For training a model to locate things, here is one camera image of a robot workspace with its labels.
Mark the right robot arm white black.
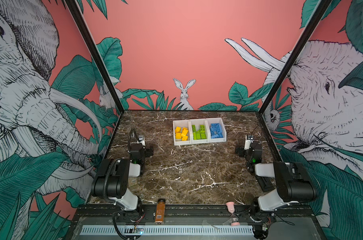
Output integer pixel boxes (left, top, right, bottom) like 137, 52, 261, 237
234, 140, 317, 222

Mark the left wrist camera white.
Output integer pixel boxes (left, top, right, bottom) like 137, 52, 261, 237
137, 135, 146, 147

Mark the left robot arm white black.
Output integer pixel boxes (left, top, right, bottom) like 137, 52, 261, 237
91, 143, 154, 222

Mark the black base frame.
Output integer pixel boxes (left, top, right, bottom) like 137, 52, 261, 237
73, 204, 317, 225

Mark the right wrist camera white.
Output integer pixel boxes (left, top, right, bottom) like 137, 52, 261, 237
244, 135, 253, 150

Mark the black flat pad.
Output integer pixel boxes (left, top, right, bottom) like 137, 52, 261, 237
255, 176, 275, 193

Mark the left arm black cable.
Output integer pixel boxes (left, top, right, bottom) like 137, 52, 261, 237
127, 128, 140, 152

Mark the white three-compartment bin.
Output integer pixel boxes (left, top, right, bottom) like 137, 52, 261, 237
173, 118, 227, 146

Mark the blue lego brick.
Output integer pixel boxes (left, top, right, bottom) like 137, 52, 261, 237
210, 128, 219, 139
210, 123, 221, 128
217, 130, 223, 138

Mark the pink hourglass timer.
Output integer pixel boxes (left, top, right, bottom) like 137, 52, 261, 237
226, 202, 240, 227

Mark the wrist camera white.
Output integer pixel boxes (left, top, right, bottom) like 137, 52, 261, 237
244, 135, 253, 150
137, 135, 146, 147

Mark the brown spice bottle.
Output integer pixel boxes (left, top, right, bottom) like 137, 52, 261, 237
155, 199, 166, 225

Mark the tin can silver lid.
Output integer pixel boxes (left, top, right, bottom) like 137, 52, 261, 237
128, 177, 139, 190

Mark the white perforated rail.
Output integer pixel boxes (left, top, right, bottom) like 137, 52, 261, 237
80, 225, 254, 236

